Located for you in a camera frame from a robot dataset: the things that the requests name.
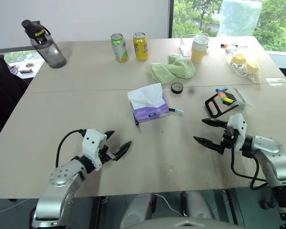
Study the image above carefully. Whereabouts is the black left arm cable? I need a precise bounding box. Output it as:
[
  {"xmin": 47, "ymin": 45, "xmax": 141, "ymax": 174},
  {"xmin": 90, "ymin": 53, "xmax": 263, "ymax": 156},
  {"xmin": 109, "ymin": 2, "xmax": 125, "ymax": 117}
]
[{"xmin": 55, "ymin": 128, "xmax": 87, "ymax": 169}]

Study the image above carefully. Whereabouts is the yellow drink can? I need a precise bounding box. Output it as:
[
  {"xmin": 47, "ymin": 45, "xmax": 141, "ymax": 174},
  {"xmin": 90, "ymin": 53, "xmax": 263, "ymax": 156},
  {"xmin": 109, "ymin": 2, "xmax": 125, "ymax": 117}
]
[{"xmin": 133, "ymin": 31, "xmax": 150, "ymax": 62}]

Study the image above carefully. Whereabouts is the black pen with red tip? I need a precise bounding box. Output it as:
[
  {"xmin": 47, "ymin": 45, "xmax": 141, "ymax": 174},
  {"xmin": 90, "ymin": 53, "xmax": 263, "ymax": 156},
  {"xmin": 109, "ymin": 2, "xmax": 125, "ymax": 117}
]
[{"xmin": 132, "ymin": 110, "xmax": 143, "ymax": 135}]

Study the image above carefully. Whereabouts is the dark round tape roll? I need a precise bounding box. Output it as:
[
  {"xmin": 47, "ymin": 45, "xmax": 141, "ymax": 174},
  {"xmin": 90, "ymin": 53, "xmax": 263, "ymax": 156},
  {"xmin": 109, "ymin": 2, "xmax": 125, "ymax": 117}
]
[{"xmin": 170, "ymin": 82, "xmax": 184, "ymax": 94}]

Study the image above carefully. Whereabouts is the silver rounded robot leg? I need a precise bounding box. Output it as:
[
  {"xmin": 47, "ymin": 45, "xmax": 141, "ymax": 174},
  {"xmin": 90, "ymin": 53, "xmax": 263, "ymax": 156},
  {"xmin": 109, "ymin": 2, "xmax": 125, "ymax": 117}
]
[
  {"xmin": 180, "ymin": 190, "xmax": 217, "ymax": 219},
  {"xmin": 120, "ymin": 193, "xmax": 157, "ymax": 229}
]

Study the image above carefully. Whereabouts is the clear plastic pouch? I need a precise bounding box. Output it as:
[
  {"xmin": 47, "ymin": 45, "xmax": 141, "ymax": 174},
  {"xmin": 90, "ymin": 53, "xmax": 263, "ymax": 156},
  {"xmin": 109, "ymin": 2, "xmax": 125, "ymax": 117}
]
[{"xmin": 230, "ymin": 87, "xmax": 254, "ymax": 111}]

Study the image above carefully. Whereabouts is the white cable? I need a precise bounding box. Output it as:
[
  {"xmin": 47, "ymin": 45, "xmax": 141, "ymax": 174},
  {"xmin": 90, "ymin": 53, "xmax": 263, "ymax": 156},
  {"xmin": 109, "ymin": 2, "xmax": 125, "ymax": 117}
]
[{"xmin": 153, "ymin": 193, "xmax": 184, "ymax": 217}]

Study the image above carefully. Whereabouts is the grey sports water bottle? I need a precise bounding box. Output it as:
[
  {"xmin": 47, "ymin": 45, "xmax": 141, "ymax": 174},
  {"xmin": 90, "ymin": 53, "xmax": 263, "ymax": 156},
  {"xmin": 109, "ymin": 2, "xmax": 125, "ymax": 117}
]
[{"xmin": 21, "ymin": 20, "xmax": 67, "ymax": 69}]

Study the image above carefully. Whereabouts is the orange and black screwdriver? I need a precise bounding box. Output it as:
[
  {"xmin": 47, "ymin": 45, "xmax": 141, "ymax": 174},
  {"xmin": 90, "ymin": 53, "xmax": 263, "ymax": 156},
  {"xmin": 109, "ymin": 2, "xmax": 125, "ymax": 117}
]
[{"xmin": 220, "ymin": 43, "xmax": 249, "ymax": 49}]

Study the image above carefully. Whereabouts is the clear plastic box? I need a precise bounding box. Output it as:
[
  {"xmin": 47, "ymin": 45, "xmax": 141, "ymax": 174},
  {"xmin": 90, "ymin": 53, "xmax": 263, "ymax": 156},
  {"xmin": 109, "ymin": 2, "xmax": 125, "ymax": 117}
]
[{"xmin": 179, "ymin": 33, "xmax": 213, "ymax": 57}]

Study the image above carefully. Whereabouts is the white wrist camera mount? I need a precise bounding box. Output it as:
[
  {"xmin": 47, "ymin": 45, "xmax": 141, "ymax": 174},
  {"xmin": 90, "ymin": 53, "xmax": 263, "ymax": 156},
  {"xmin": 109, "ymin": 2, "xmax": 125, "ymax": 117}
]
[
  {"xmin": 82, "ymin": 128, "xmax": 108, "ymax": 172},
  {"xmin": 226, "ymin": 113, "xmax": 248, "ymax": 151}
]

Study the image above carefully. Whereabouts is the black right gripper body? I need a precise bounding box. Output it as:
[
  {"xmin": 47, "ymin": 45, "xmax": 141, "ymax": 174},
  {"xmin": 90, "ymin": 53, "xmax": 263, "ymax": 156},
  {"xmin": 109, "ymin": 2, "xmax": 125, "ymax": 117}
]
[{"xmin": 219, "ymin": 126, "xmax": 239, "ymax": 156}]

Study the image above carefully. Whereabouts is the yellow-green highlighter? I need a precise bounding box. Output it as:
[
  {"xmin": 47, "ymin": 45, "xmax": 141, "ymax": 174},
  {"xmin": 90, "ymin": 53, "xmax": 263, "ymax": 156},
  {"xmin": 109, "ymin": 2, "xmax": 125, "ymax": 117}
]
[{"xmin": 220, "ymin": 97, "xmax": 236, "ymax": 106}]

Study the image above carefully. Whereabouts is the green towel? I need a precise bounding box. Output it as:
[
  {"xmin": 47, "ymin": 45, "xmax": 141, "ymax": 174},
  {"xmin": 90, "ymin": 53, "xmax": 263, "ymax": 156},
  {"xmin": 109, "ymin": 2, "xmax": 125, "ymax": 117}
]
[{"xmin": 146, "ymin": 53, "xmax": 197, "ymax": 86}]

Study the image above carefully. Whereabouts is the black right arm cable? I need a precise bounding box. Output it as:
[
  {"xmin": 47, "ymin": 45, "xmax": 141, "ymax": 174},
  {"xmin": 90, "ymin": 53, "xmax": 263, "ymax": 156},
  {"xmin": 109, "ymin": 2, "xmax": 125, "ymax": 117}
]
[{"xmin": 230, "ymin": 142, "xmax": 268, "ymax": 190}]

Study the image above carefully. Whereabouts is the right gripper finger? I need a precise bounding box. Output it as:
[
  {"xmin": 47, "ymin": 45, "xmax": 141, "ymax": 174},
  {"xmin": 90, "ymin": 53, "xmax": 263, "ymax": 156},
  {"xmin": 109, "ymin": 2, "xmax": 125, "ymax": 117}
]
[
  {"xmin": 193, "ymin": 136, "xmax": 224, "ymax": 154},
  {"xmin": 201, "ymin": 118, "xmax": 228, "ymax": 129}
]

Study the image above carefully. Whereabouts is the black marker holder tray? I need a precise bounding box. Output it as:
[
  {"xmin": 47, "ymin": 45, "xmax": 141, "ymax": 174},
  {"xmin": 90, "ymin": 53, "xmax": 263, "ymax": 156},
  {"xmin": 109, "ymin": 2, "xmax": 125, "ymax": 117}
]
[{"xmin": 204, "ymin": 87, "xmax": 239, "ymax": 118}]

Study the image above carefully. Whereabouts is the purple tissue pack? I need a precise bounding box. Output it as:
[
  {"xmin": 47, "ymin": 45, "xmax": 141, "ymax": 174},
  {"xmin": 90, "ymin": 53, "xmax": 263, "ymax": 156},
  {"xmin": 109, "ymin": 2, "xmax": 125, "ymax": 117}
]
[{"xmin": 127, "ymin": 83, "xmax": 171, "ymax": 124}]

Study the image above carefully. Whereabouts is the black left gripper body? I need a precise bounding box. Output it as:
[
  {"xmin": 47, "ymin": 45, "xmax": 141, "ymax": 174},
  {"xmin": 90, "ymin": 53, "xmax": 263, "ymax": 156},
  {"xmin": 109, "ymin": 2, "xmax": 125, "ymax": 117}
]
[{"xmin": 98, "ymin": 142, "xmax": 118, "ymax": 166}]

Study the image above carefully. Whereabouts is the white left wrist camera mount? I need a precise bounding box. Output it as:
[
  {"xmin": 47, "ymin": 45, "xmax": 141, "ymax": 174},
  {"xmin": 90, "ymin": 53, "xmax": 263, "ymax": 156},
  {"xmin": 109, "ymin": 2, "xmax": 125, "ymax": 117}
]
[{"xmin": 82, "ymin": 128, "xmax": 108, "ymax": 172}]

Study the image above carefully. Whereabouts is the plastic bag of bread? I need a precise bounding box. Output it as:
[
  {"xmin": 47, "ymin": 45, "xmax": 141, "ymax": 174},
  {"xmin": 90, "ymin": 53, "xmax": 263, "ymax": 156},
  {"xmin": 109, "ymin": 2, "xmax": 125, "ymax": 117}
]
[{"xmin": 226, "ymin": 52, "xmax": 263, "ymax": 84}]

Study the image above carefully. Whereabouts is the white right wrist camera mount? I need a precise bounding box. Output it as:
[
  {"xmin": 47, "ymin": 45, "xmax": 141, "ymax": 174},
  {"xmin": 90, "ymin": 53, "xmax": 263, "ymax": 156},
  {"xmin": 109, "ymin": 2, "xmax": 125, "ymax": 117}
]
[{"xmin": 226, "ymin": 113, "xmax": 248, "ymax": 151}]

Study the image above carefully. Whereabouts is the green drink can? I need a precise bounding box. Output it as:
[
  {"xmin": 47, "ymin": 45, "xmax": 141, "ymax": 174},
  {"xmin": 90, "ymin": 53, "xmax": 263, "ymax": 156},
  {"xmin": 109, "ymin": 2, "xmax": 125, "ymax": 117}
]
[{"xmin": 110, "ymin": 33, "xmax": 129, "ymax": 63}]

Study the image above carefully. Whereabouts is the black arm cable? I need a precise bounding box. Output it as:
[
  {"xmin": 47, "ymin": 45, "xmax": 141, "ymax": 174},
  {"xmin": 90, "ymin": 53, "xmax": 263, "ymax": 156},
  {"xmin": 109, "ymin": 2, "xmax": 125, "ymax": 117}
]
[
  {"xmin": 230, "ymin": 142, "xmax": 268, "ymax": 190},
  {"xmin": 55, "ymin": 128, "xmax": 87, "ymax": 169}
]

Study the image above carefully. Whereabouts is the grey robot torso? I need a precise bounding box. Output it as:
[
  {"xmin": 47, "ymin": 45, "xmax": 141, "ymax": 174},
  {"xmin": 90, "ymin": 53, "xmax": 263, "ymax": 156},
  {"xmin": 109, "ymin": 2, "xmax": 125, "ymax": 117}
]
[{"xmin": 139, "ymin": 216, "xmax": 232, "ymax": 229}]

